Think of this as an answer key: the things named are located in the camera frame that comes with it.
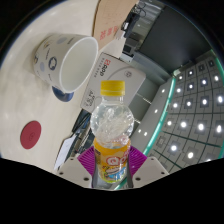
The flat round red coaster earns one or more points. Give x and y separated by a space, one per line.
30 134

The yellow-capped clear drink bottle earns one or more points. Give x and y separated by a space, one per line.
111 126

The brown cardboard sheet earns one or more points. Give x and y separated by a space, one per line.
111 16

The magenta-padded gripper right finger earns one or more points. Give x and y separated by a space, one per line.
151 170

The group of ceiling lights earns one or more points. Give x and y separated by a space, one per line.
201 126

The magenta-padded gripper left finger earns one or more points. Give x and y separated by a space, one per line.
71 171

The black power adapter box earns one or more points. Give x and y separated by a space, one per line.
131 20

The white printed cardboard box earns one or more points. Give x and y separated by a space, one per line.
120 71

